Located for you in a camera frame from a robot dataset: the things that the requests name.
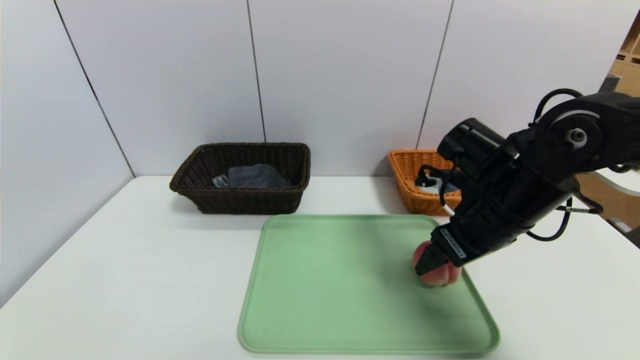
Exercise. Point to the compass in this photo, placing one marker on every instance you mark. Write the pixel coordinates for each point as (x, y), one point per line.
(220, 182)

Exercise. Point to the light green plastic tray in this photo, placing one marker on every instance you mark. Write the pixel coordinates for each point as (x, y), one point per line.
(350, 310)

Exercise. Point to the grey and black right arm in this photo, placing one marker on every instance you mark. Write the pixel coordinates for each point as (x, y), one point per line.
(590, 135)

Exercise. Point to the dark grey towel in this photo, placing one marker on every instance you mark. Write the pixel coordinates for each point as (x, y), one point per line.
(260, 177)

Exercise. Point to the white side table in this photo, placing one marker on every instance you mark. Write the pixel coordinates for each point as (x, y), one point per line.
(625, 182)

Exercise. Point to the dark brown wicker basket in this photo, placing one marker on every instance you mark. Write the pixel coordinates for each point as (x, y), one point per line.
(240, 202)

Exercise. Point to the dark grey box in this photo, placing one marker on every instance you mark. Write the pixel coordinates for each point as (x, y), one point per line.
(610, 84)

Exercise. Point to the red peach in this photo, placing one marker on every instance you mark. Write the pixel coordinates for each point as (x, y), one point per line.
(442, 278)

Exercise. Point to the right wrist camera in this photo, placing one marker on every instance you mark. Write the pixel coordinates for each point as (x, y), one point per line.
(437, 182)

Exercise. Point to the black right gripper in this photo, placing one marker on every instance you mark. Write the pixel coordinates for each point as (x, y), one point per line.
(451, 244)

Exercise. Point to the wooden shelf cabinet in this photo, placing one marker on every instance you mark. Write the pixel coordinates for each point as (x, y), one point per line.
(627, 65)

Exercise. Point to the orange wicker basket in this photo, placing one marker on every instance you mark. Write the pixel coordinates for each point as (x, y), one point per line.
(407, 195)

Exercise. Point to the dark grey chair base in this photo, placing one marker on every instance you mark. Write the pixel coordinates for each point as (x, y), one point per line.
(625, 232)

